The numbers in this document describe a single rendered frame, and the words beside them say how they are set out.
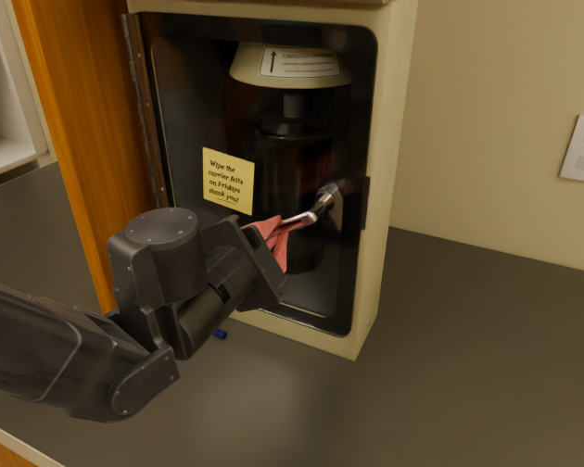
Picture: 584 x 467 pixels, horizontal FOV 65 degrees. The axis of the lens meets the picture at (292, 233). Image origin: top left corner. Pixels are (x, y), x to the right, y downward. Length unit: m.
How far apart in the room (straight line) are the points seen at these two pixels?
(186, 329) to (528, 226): 0.76
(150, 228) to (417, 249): 0.67
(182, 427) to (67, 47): 0.48
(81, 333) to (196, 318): 0.10
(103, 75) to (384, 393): 0.56
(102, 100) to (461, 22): 0.59
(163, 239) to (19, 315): 0.10
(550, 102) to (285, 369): 0.62
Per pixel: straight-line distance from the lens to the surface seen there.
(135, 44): 0.62
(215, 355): 0.71
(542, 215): 0.99
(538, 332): 0.83
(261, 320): 0.72
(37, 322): 0.33
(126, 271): 0.36
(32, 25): 0.62
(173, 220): 0.37
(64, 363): 0.34
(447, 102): 0.93
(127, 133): 0.71
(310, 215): 0.49
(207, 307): 0.41
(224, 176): 0.60
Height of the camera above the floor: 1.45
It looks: 32 degrees down
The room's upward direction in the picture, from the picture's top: straight up
